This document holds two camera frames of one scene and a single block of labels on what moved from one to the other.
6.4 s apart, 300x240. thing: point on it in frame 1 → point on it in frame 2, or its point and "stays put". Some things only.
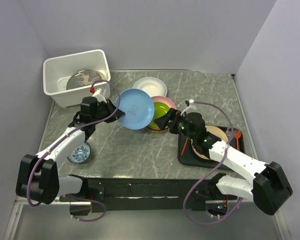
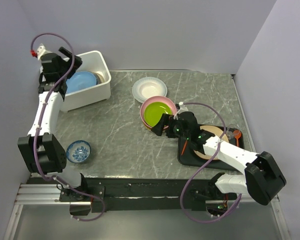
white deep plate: (153, 86) stays put
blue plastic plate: (138, 107) → (80, 80)
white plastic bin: (55, 68) stays put
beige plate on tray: (215, 131) stays put
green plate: (160, 109) stays put
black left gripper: (108, 105) → (67, 54)
